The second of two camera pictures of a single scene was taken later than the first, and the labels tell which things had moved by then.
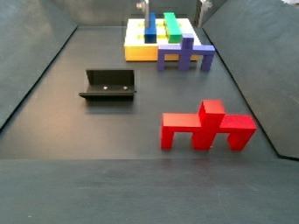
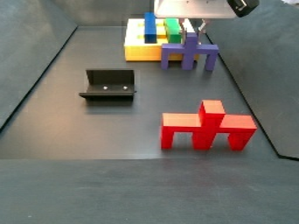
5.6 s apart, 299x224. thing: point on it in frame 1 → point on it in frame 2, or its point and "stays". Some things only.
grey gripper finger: [204, 5] → [194, 9]
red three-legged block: [206, 124] stays
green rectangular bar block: [172, 28] stays
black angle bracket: [110, 83] stays
